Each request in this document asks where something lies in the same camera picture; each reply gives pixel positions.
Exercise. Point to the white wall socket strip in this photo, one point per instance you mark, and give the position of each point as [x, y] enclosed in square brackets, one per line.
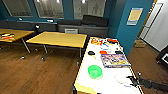
[50, 20]

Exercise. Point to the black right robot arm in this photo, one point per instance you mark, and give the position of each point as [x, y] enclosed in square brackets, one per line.
[156, 84]

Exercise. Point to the yellow wall notice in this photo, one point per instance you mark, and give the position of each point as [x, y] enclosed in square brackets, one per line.
[134, 16]

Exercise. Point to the white table with items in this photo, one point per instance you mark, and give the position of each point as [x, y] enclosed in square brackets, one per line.
[108, 85]

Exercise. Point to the small black bowl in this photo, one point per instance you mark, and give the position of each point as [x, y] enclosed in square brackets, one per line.
[90, 53]

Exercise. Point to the dark grey sofa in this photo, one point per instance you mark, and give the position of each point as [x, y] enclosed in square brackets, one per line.
[86, 30]

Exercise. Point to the white rectangular panel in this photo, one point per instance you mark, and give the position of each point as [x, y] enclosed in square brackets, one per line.
[71, 30]

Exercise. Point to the small colourful item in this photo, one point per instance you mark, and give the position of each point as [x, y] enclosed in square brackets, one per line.
[7, 36]

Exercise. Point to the colourful board game box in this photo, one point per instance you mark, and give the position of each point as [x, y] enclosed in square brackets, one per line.
[115, 60]

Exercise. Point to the small red disc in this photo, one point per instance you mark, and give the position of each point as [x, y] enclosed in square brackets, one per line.
[103, 52]

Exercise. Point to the yellow rectangular table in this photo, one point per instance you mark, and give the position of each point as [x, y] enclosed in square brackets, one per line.
[58, 39]
[20, 33]

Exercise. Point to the green plastic bowl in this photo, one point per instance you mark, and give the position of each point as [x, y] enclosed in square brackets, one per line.
[95, 71]

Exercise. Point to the interior wall window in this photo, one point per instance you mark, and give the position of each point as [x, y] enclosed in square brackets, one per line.
[91, 7]
[18, 6]
[50, 7]

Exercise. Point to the brown cardboard box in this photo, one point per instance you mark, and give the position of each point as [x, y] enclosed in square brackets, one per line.
[140, 43]

